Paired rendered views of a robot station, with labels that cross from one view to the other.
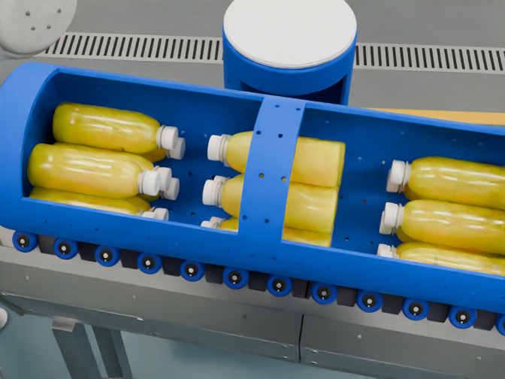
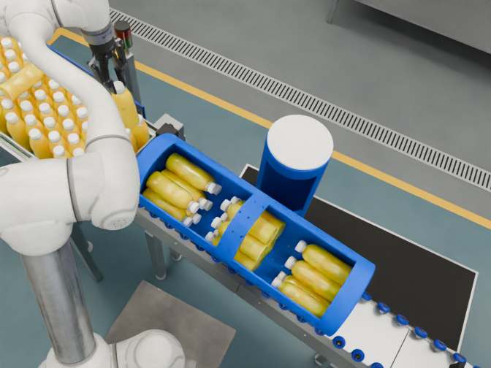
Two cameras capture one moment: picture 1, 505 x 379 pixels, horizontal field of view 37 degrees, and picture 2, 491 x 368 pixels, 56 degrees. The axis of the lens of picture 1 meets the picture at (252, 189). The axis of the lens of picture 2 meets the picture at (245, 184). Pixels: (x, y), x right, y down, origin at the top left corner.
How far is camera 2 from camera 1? 60 cm
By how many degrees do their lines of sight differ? 12
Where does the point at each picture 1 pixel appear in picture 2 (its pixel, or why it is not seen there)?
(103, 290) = (164, 234)
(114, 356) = not seen: hidden behind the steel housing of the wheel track
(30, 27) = (114, 226)
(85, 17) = (237, 52)
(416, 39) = (407, 132)
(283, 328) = (230, 284)
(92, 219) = (163, 215)
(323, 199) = (258, 248)
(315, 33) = (308, 152)
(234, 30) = (272, 136)
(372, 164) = (297, 233)
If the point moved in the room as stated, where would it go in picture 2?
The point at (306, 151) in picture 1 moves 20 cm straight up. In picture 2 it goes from (259, 225) to (267, 198)
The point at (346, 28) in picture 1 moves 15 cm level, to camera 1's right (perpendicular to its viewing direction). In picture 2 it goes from (324, 155) to (359, 169)
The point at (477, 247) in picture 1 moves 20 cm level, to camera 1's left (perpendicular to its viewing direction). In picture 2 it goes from (318, 293) to (264, 269)
